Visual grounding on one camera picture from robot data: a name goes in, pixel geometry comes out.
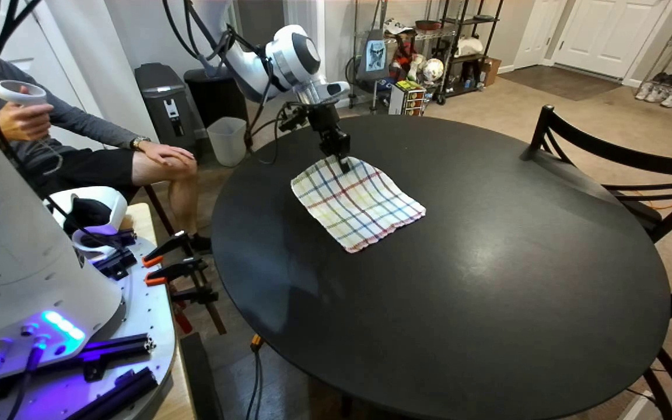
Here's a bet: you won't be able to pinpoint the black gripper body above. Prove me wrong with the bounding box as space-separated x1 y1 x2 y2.
306 102 352 159

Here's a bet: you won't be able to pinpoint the white plaid checked towel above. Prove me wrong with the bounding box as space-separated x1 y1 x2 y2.
286 152 430 257

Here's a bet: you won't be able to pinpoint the white VR controller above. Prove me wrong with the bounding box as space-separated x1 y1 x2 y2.
0 76 48 106

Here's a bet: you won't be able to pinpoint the person left forearm grey sleeve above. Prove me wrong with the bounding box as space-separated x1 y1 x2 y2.
40 99 139 152

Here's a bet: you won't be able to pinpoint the person left hand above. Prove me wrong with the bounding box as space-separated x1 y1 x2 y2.
138 140 199 175

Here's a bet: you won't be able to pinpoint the person right hand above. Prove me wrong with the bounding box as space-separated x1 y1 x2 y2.
0 99 56 144

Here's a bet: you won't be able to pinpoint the colourful game box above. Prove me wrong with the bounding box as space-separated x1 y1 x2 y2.
388 76 430 116

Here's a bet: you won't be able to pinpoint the framed picture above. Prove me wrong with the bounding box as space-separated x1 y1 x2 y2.
360 33 394 80

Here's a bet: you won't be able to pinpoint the small white waste bin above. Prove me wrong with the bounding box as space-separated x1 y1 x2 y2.
205 115 250 167

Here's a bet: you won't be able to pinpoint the white ball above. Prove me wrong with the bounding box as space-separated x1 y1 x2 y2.
419 56 448 87

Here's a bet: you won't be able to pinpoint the black metal shelf rack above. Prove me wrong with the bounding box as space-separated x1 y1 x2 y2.
350 0 507 106

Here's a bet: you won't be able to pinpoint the brown cardboard box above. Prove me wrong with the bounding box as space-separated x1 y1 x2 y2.
478 53 504 88

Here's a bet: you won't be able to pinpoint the black trash bin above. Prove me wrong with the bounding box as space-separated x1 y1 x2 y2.
133 60 199 153

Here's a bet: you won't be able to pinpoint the black clamp orange tips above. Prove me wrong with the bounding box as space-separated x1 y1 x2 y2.
143 229 215 271
168 281 228 336
144 253 205 288

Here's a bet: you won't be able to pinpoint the brown door mat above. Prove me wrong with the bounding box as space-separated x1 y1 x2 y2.
496 62 626 102

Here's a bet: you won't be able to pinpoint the silver robot mounting plate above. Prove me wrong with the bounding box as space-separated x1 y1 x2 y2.
0 231 180 420

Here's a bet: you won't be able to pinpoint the seated person torso and legs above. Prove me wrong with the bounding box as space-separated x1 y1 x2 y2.
0 56 200 236

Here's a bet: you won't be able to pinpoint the white VR headset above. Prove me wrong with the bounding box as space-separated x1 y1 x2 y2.
45 183 139 263

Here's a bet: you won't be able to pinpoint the white panel door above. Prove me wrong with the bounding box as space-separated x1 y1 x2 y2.
553 0 672 80

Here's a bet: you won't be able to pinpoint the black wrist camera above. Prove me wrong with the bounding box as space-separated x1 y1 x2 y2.
275 99 312 133

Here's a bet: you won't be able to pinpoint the black pedestal stand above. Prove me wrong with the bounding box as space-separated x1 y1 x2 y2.
181 66 251 133

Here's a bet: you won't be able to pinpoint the black mounting bracket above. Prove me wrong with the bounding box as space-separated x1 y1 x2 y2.
76 334 157 368
66 365 161 420

